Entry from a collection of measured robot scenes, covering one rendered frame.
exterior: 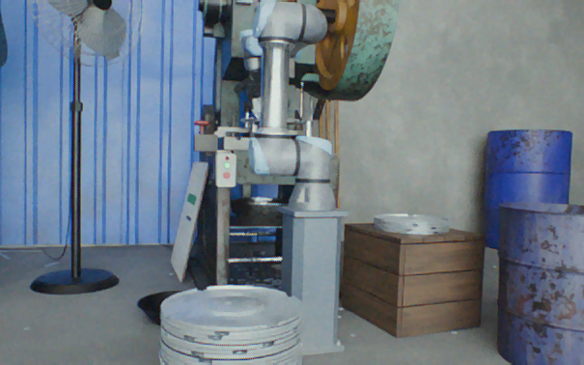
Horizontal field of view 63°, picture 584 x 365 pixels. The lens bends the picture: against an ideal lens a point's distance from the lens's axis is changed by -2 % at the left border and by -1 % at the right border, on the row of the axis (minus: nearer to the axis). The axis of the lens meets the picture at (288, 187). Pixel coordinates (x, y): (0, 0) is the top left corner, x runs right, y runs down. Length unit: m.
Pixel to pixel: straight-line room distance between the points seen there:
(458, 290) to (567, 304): 0.45
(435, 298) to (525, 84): 3.12
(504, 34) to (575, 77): 0.84
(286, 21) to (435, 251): 0.93
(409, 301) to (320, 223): 0.46
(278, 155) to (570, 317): 0.95
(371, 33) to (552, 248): 1.16
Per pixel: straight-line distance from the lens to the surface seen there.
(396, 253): 1.71
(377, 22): 2.17
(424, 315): 1.81
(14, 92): 3.51
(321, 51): 2.75
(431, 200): 4.07
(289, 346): 0.95
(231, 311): 0.97
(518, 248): 1.58
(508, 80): 4.55
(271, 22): 1.50
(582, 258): 1.53
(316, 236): 1.49
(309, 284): 1.52
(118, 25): 2.45
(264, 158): 1.46
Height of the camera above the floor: 0.60
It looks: 3 degrees down
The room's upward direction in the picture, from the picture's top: 2 degrees clockwise
